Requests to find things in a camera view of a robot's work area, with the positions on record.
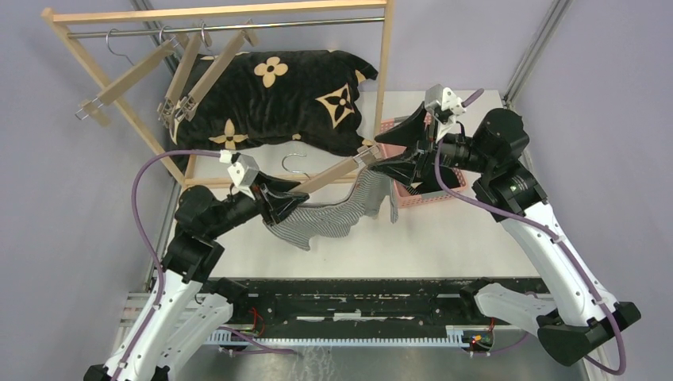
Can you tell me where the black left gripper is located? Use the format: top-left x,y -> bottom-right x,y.
206,169 -> 310,238

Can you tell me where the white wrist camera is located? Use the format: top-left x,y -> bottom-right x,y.
219,150 -> 260,190
424,84 -> 467,142

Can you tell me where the pink perforated plastic basket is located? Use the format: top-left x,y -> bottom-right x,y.
379,143 -> 467,209

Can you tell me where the metal clothes rail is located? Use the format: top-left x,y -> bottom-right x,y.
67,17 -> 385,40

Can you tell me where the white slotted cable duct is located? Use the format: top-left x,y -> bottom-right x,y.
202,326 -> 495,348

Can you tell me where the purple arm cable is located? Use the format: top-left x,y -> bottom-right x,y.
433,88 -> 628,377
107,148 -> 233,381

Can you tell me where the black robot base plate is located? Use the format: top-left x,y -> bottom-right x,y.
228,278 -> 494,339

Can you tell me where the grey striped underwear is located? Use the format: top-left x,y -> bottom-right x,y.
266,168 -> 398,252

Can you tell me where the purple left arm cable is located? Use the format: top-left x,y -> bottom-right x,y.
107,148 -> 233,381

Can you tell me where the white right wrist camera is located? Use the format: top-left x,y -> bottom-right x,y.
424,84 -> 467,142

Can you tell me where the wooden clothes rack frame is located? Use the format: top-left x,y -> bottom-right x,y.
41,1 -> 394,192

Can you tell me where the grey metal corner rail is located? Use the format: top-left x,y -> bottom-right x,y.
501,0 -> 574,121

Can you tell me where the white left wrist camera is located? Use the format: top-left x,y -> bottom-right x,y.
219,150 -> 260,190

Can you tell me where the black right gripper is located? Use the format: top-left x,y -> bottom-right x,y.
370,99 -> 494,187

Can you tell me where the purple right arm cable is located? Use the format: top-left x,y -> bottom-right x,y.
433,88 -> 628,377

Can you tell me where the black blanket with cream flowers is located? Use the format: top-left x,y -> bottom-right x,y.
169,50 -> 379,156

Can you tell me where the wooden hanger with grey underwear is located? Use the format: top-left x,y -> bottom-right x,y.
281,144 -> 383,194

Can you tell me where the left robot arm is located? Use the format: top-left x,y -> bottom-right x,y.
83,173 -> 309,380

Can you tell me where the empty wooden clip hanger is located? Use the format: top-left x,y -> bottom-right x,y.
75,33 -> 178,126

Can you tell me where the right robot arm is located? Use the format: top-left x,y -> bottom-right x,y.
371,106 -> 641,375

